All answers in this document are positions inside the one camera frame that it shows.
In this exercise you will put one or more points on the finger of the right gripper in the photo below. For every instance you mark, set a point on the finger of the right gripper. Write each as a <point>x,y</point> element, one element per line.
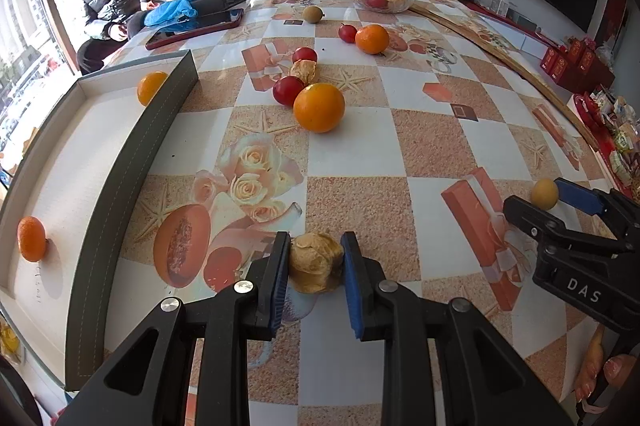
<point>547,229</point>
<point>612,207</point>

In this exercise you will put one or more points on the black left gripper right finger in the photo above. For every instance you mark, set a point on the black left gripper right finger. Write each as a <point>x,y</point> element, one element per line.
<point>435,350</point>

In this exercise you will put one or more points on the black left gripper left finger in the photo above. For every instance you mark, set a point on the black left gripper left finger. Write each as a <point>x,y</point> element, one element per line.
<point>146,380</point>

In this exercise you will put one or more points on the tan walnut-like fruit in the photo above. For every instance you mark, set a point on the tan walnut-like fruit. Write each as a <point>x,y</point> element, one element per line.
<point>316,263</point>
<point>305,70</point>

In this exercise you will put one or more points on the yellow-brown round fruit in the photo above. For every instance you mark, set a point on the yellow-brown round fruit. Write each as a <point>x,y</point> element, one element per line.
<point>312,14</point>

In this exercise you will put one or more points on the person's hand holding gripper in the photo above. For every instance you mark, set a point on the person's hand holding gripper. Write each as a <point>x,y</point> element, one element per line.
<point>615,370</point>

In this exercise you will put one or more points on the yellow round fruit right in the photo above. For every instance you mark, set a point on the yellow round fruit right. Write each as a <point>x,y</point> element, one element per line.
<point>544,194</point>

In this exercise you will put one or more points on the red gift boxes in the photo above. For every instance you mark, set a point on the red gift boxes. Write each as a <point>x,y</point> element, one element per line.
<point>577,68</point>

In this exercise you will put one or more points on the small orange in tray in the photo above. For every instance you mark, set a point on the small orange in tray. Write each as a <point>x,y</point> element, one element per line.
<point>31,239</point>

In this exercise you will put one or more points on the grey rimmed white tray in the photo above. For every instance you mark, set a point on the grey rimmed white tray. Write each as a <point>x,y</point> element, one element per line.
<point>81,178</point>

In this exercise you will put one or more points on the orange mandarin far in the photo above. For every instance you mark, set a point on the orange mandarin far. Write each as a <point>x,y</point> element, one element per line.
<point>372,39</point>

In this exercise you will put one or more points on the large orange near centre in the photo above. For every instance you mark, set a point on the large orange near centre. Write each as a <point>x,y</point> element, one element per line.
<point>319,108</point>

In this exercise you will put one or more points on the red cherry tomato far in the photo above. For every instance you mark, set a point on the red cherry tomato far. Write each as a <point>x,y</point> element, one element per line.
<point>347,33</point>

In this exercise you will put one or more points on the red cherry tomato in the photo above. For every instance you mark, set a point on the red cherry tomato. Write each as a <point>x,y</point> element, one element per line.
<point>286,89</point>
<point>347,33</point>
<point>304,53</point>

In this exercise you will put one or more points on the orange in tray corner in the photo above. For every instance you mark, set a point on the orange in tray corner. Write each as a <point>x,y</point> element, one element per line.
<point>149,85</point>

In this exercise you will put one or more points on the red cherry tomato front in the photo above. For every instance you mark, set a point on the red cherry tomato front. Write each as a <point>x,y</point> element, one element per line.
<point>286,89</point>

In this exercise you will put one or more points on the red cherry tomato middle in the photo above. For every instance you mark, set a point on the red cherry tomato middle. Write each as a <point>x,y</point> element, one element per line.
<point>304,53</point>

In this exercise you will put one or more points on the red cased tablet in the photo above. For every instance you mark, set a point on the red cased tablet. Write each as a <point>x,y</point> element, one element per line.
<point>195,27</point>

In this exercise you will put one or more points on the blue plastic bag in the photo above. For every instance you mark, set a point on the blue plastic bag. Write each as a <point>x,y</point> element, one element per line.
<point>182,10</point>

